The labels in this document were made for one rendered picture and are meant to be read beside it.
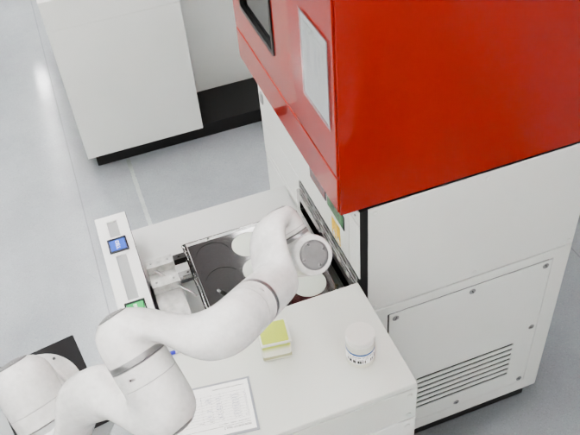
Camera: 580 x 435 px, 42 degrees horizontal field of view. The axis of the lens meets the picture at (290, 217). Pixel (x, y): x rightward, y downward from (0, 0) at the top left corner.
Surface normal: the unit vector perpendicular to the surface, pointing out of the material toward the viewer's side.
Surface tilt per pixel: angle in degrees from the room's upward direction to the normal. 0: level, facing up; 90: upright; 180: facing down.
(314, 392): 0
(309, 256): 45
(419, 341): 90
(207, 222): 0
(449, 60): 90
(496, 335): 90
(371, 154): 90
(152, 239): 0
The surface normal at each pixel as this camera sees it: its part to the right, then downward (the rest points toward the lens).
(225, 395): -0.07, -0.72
